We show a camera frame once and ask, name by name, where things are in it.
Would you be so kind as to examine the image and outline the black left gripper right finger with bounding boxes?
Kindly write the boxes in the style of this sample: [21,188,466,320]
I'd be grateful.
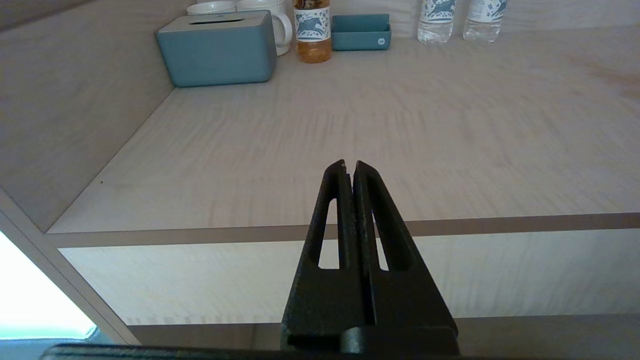
[342,161,459,355]

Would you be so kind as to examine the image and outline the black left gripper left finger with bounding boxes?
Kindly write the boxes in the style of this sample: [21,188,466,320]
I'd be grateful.
[280,160,376,352]

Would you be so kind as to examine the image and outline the blue-grey tissue box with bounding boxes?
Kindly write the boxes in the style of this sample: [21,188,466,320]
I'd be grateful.
[156,10,278,88]

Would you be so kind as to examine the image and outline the small blue tray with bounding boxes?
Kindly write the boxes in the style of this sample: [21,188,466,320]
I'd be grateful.
[331,13,392,52]

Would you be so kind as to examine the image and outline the half-full tea bottle blue label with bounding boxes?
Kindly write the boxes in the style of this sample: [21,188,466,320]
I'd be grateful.
[293,0,332,64]

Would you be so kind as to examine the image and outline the clear water bottle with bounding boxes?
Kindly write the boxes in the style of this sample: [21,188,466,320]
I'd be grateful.
[462,0,508,43]
[417,0,457,45]

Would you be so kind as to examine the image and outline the white mug with handle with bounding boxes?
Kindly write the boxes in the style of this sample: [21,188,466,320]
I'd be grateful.
[235,0,294,57]

